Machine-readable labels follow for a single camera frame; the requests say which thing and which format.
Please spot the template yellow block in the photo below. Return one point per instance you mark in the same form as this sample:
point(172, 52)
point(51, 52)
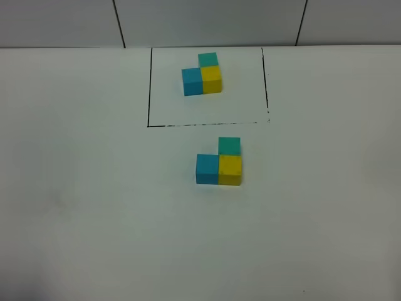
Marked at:
point(211, 79)

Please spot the template blue block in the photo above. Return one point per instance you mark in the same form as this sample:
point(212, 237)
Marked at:
point(192, 81)

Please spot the template green block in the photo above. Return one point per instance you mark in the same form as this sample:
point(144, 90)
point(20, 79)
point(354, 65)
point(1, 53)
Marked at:
point(207, 59)

